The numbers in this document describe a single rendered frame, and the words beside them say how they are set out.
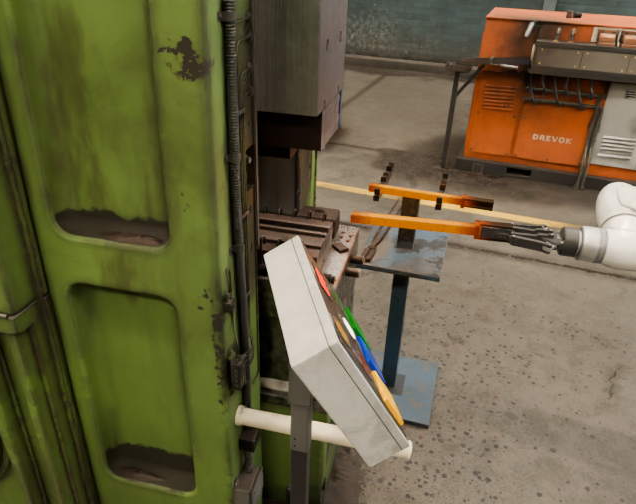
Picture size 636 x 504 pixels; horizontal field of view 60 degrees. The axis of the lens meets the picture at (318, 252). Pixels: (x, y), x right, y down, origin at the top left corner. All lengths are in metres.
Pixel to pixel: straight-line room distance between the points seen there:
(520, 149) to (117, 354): 4.13
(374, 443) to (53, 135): 0.88
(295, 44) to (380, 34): 8.04
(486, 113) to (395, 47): 4.41
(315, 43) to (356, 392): 0.72
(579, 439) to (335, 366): 1.83
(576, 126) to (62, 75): 4.31
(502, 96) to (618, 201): 3.42
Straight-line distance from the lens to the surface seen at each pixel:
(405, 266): 2.00
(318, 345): 0.82
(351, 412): 0.91
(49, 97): 1.28
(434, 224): 1.49
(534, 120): 5.02
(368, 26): 9.31
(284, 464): 1.96
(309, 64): 1.24
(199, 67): 1.04
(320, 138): 1.33
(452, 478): 2.26
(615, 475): 2.50
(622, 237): 1.54
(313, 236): 1.54
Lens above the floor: 1.70
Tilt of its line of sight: 29 degrees down
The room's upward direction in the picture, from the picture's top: 2 degrees clockwise
